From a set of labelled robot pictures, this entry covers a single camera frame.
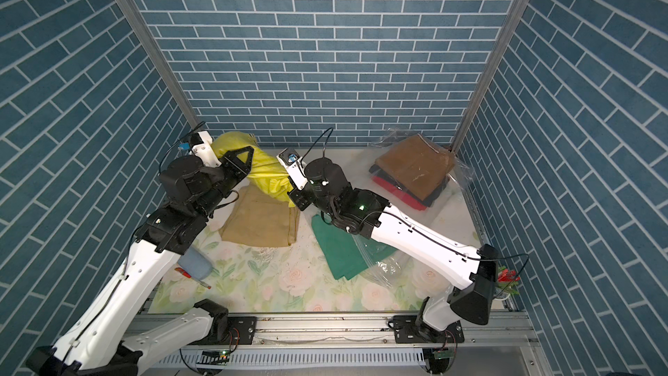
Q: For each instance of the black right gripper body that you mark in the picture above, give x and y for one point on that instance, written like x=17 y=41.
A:
x=305 y=198

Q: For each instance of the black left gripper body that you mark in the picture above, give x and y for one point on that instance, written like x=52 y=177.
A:
x=230 y=173

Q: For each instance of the neon yellow garment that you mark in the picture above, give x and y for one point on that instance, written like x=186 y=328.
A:
x=266 y=173

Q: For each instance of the beige trousers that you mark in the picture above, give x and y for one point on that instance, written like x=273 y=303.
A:
x=259 y=220

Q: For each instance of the dark green garment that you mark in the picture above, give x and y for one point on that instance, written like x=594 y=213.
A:
x=347 y=255

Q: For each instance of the clear plastic vacuum bag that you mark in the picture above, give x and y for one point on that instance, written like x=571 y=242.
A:
x=424 y=235

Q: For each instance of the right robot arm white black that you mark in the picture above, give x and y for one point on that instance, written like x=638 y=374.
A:
x=338 y=200

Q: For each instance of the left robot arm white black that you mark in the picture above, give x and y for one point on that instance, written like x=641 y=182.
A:
x=196 y=185

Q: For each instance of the black folded garment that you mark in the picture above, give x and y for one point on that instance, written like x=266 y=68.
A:
x=428 y=201

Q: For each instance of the grey blue small object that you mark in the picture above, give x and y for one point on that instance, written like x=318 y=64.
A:
x=196 y=264

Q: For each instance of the red folded garment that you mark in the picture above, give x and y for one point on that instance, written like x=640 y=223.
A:
x=404 y=197

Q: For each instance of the red capped small pen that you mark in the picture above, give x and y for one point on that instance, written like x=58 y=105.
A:
x=184 y=273

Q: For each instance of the brown folded garment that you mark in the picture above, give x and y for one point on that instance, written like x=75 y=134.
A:
x=418 y=164

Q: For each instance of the cup of coloured clips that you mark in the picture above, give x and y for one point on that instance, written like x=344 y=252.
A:
x=507 y=281

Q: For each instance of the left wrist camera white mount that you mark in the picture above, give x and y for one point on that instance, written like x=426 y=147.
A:
x=196 y=142

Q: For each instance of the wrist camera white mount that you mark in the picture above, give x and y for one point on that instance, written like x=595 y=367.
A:
x=293 y=163
x=196 y=142

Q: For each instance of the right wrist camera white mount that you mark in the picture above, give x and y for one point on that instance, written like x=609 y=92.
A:
x=293 y=163

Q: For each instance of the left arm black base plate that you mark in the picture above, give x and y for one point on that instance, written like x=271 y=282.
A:
x=233 y=330

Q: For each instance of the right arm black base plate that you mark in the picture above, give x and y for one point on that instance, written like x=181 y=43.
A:
x=406 y=331

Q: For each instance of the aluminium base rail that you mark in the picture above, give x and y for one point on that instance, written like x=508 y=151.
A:
x=508 y=344

